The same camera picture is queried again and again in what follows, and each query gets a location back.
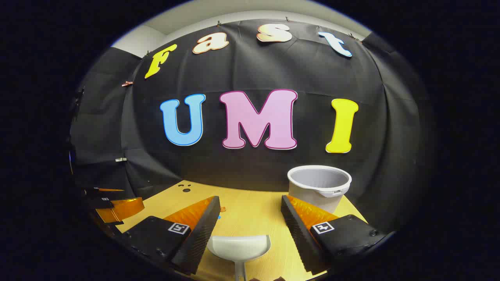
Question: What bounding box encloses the grey plastic dustpan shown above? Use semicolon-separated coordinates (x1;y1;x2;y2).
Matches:
207;235;271;281

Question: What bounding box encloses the white ribbed garbage bin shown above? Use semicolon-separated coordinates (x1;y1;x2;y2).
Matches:
287;165;352;214

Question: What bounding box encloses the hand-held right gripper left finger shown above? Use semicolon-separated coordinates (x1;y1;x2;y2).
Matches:
117;196;221;276

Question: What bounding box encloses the black backdrop cloth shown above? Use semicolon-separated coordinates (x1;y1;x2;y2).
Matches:
68;19;434;235

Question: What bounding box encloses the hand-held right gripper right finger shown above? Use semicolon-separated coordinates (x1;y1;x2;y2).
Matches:
280;195;387;276

